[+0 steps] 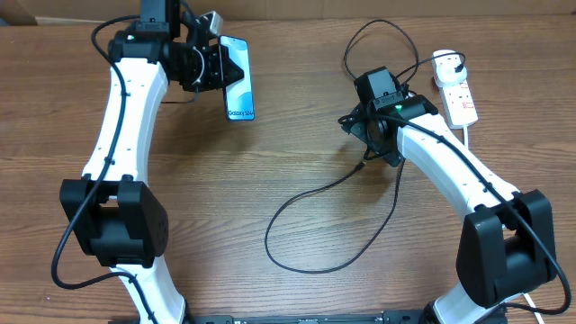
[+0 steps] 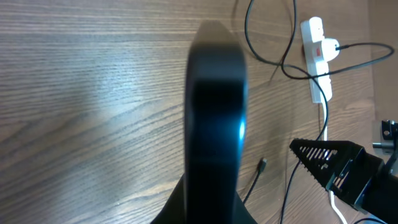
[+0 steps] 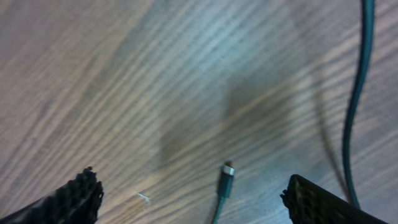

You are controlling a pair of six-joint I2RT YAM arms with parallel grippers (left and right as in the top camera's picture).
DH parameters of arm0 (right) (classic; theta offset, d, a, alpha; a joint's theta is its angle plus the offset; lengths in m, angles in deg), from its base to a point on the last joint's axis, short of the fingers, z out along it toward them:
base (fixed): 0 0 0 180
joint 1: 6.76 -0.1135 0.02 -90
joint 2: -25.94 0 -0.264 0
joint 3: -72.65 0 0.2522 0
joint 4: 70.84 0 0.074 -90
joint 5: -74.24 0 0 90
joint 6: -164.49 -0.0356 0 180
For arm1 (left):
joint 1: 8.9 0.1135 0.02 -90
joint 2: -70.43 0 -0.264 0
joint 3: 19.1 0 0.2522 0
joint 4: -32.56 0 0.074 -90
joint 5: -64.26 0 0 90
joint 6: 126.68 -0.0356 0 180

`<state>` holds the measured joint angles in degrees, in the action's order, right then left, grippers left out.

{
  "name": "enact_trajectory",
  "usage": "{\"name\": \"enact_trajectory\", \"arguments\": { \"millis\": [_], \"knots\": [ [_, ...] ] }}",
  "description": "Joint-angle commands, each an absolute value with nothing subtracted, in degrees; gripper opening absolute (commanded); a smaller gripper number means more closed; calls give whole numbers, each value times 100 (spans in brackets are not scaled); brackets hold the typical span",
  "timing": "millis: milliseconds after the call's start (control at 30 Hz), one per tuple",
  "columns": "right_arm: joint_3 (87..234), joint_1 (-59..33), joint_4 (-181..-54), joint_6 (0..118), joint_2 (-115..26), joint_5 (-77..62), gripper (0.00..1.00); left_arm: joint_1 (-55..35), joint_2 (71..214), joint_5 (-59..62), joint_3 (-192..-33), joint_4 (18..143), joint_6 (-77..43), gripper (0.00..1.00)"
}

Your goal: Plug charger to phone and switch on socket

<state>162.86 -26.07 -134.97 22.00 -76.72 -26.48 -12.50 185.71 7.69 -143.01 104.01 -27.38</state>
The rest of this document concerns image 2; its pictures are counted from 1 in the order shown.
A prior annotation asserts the white power strip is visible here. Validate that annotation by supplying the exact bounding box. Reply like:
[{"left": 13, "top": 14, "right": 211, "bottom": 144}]
[{"left": 300, "top": 17, "right": 332, "bottom": 101}]

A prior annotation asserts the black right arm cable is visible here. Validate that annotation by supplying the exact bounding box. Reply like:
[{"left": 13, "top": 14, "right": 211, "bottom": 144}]
[{"left": 353, "top": 217, "right": 388, "bottom": 224}]

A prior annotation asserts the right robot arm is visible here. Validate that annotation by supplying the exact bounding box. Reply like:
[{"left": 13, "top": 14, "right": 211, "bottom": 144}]
[{"left": 290, "top": 120, "right": 397, "bottom": 223}]

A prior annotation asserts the Samsung Galaxy smartphone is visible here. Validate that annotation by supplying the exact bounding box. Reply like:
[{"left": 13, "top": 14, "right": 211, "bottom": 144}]
[{"left": 184, "top": 21, "right": 248, "bottom": 223}]

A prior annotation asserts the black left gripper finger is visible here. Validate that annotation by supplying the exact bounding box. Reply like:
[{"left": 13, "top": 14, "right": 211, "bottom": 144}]
[{"left": 150, "top": 174, "right": 259, "bottom": 224}]

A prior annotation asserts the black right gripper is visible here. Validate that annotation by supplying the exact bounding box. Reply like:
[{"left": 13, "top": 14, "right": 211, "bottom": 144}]
[{"left": 290, "top": 139, "right": 397, "bottom": 223}]

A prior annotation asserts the black USB charging cable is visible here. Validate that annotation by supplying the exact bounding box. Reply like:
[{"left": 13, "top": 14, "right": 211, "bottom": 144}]
[{"left": 242, "top": 0, "right": 395, "bottom": 224}]

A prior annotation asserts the white power strip cord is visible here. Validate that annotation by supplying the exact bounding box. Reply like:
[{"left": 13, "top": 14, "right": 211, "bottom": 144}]
[{"left": 320, "top": 101, "right": 349, "bottom": 224}]

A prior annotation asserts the white wall charger plug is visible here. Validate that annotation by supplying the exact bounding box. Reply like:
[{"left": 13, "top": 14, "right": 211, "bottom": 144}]
[{"left": 321, "top": 38, "right": 340, "bottom": 62}]

